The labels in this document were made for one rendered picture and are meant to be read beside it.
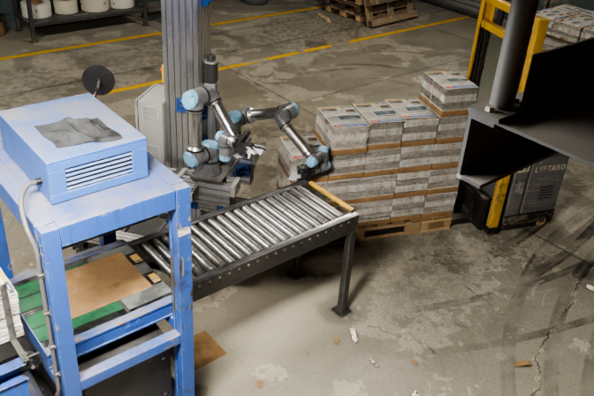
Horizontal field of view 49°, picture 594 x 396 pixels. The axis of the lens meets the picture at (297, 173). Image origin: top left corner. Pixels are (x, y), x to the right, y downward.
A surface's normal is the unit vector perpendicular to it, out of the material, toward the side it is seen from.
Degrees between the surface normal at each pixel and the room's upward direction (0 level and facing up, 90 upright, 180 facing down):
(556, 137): 0
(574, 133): 0
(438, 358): 0
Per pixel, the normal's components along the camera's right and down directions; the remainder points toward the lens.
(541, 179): 0.30, 0.48
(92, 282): 0.06, -0.87
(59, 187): 0.63, 0.41
